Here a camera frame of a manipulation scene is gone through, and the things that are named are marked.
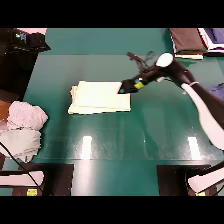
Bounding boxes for pale pink fluffy garment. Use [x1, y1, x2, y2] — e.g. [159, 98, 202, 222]
[6, 100, 50, 131]

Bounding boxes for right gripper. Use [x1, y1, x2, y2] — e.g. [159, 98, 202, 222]
[117, 75, 148, 95]

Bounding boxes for pale grey garment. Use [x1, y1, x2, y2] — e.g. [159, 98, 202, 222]
[0, 127, 43, 163]

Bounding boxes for cream T-shirt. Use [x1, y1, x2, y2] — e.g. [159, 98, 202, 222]
[67, 80, 132, 116]

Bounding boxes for white garment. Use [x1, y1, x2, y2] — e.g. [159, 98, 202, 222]
[197, 28, 224, 54]

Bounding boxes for dark blue garment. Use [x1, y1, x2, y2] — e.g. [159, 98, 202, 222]
[203, 28, 224, 45]

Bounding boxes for black cable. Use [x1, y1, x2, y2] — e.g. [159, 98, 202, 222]
[0, 141, 45, 196]

